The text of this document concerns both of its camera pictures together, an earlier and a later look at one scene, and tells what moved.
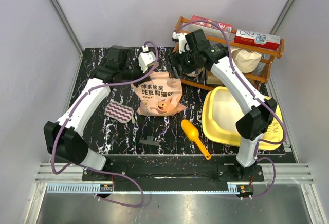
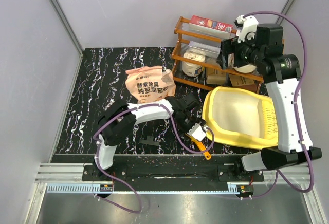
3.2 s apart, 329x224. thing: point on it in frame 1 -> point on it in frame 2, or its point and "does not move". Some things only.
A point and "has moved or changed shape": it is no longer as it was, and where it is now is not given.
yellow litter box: (221, 109) does not move
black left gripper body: (132, 71) -> (185, 122)
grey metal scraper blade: (149, 141) does not move
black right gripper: (176, 59) -> (231, 46)
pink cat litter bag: (159, 95) has moved or changed shape
